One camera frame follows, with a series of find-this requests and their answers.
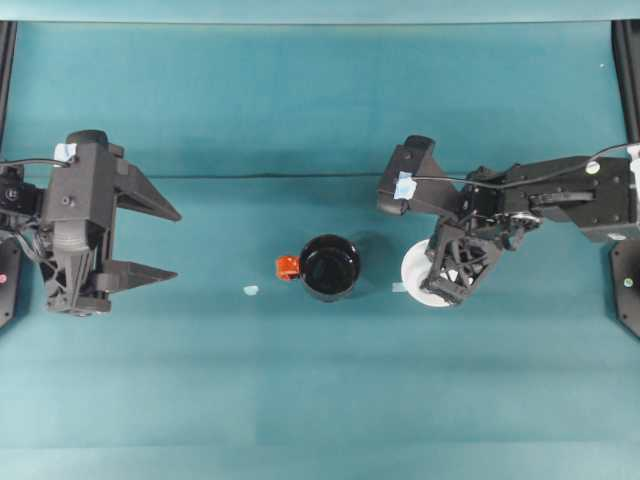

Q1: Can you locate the black table frame rail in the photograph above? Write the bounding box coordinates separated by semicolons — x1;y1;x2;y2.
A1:
612;19;640;144
0;19;19;151

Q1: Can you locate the black cup holder red handle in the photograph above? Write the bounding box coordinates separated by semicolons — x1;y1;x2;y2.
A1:
274;233;362;305

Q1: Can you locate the blue-green table cloth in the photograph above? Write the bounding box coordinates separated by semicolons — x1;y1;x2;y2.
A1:
0;19;640;480

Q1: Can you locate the thin black camera cable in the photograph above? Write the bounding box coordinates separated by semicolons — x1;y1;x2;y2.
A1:
410;143;640;190
0;158;69;169

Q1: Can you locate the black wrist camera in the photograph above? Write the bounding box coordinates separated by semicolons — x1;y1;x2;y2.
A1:
375;133;469;217
38;129;120;226

